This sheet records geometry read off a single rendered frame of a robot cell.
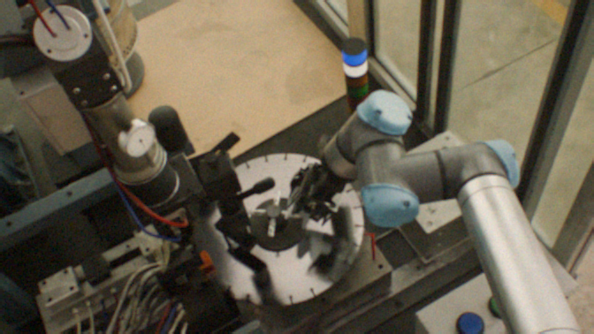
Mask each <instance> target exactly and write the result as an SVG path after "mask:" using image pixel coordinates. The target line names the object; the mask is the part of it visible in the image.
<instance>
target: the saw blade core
mask: <svg viewBox="0 0 594 334"><path fill-rule="evenodd" d="M285 156H286V160H285ZM305 158H306V156H301V155H295V154H277V155H269V156H267V160H268V162H267V163H266V159H265V156H262V157H257V158H255V159H252V160H250V162H247V165H248V167H249V168H248V167H247V165H246V164H245V163H244V164H242V165H240V166H238V167H237V168H236V171H237V173H238V179H239V181H240V185H241V188H242V190H241V192H240V193H242V192H245V190H247V189H249V188H251V187H253V184H254V183H256V182H259V181H261V180H263V179H265V178H268V177H271V178H274V179H275V181H276V186H275V188H272V189H271V190H269V192H267V193H265V194H261V195H256V194H255V195H253V196H251V197H249V198H247V199H246V200H244V202H245V205H246V208H247V212H248V215H249V217H250V216H251V215H250V214H249V210H251V209H255V208H256V207H257V205H259V204H260V203H262V202H263V201H266V200H268V199H270V198H275V192H276V190H279V192H280V196H279V197H283V198H289V194H290V192H291V187H290V183H291V180H292V178H293V175H294V173H295V172H296V171H298V170H299V169H300V168H303V169H305V168H306V167H307V166H308V163H314V162H316V163H320V160H318V159H315V158H313V157H309V156H307V158H306V162H305V163H304V160H305ZM320 164H321V163H320ZM351 189H353V187H352V186H351V184H346V186H345V189H344V192H343V194H342V196H341V199H340V202H339V207H338V210H337V213H336V214H335V215H334V216H332V217H331V218H330V219H329V220H328V222H327V223H326V224H325V225H324V226H322V223H323V219H321V220H320V222H319V223H318V224H317V223H315V222H313V220H312V219H310V222H309V224H308V226H307V227H306V231H305V232H304V234H303V237H301V239H300V240H299V241H298V242H297V243H295V244H294V245H293V246H291V247H289V248H285V249H280V250H270V249H267V248H264V247H261V246H260V245H257V244H256V245H255V247H254V248H253V249H252V250H251V252H250V253H249V252H248V251H247V249H245V248H244V247H241V246H239V245H238V244H236V243H234V244H231V242H230V244H231V245H230V246H227V245H226V243H225V240H224V237H223V233H221V232H219V231H218V230H217V229H216V227H215V223H216V222H217V220H218V219H219V218H220V217H221V216H220V213H219V210H218V207H217V202H218V201H214V202H210V201H209V200H208V198H207V196H206V198H205V199H204V201H203V204H207V205H208V204H209V206H208V207H206V205H203V204H202V206H201V208H200V211H199V214H197V217H196V220H195V222H196V223H203V224H195V226H194V241H195V242H196V245H197V246H198V248H196V250H197V254H200V253H202V252H204V250H206V252H207V254H208V256H209V258H210V260H211V262H212V264H210V265H209V267H207V268H205V269H203V270H204V272H205V273H206V275H207V276H208V277H209V279H210V281H211V282H212V283H213V284H215V285H216V286H217V287H218V288H219V289H221V290H222V291H223V292H225V291H226V290H227V289H229V286H231V287H232V288H230V289H229V290H227V292H225V293H227V294H229V296H231V297H233V298H235V299H236V300H240V301H244V302H246V299H247V296H248V294H249V297H248V299H247V303H250V304H254V305H260V306H268V298H270V302H269V306H284V305H291V304H292V303H291V299H290V297H291V295H292V300H293V304H294V303H298V302H302V301H305V300H309V299H311V298H313V297H314V296H313V293H312V292H311V291H310V289H313V292H314V294H315V296H316V295H317V294H319V293H321V292H323V291H325V290H326V289H328V288H329V287H330V286H332V285H334V283H333V282H332V281H331V280H330V279H329V278H328V277H331V279H333V280H334V282H335V283H336V282H337V280H339V279H340V278H341V277H342V275H343V274H344V273H345V272H346V271H347V270H348V269H349V268H350V267H349V265H351V264H352V262H353V260H354V258H355V257H356V255H357V252H358V249H359V247H357V246H359V245H360V244H361V240H362V238H356V237H354V234H355V233H357V234H362V235H363V227H355V226H356V225H357V226H364V222H363V212H362V209H361V208H359V207H360V206H361V204H360V202H359V199H358V197H357V195H356V193H355V191H354V189H353V190H351ZM349 190H351V192H349ZM346 192H349V193H348V194H347V193H346ZM240 193H239V194H240ZM354 208H358V209H354ZM201 240H202V242H197V241H201ZM352 244H355V245H356V246H352ZM342 262H345V263H348V264H349V265H347V264H345V263H342ZM215 273H217V275H216V276H213V275H215ZM212 276H213V277H212ZM210 277H212V278H210Z"/></svg>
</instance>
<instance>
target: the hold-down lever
mask: <svg viewBox="0 0 594 334"><path fill-rule="evenodd" d="M275 186H276V181H275V179H274V178H271V177H268V178H265V179H263V180H261V181H259V182H256V183H254V184H253V187H251V188H249V189H247V190H245V192H242V193H240V194H237V195H235V196H233V197H232V198H230V199H227V200H226V201H227V203H229V205H230V207H231V206H232V205H233V204H235V203H237V202H239V201H244V200H246V199H247V198H249V197H251V196H253V195H255V194H256V195H261V194H265V193H267V192H269V190H271V189H272V188H275Z"/></svg>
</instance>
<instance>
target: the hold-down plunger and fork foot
mask: <svg viewBox="0 0 594 334"><path fill-rule="evenodd" d="M215 227H216V229H217V230H218V231H219V232H221V233H223V237H224V240H225V243H226V245H227V246H230V245H231V244H230V241H229V239H230V240H232V241H233V242H235V243H236V244H238V245H239V246H241V247H244V248H245V249H247V251H248V252H249V253H250V252H251V250H252V249H253V248H254V247H255V245H256V244H257V243H259V241H257V238H256V237H255V235H253V234H252V233H250V232H249V231H248V228H247V227H246V228H244V229H240V230H237V231H236V232H231V233H230V232H227V230H226V229H225V226H224V223H223V220H222V218H221V217H220V218H219V219H218V220H217V222H216V223H215Z"/></svg>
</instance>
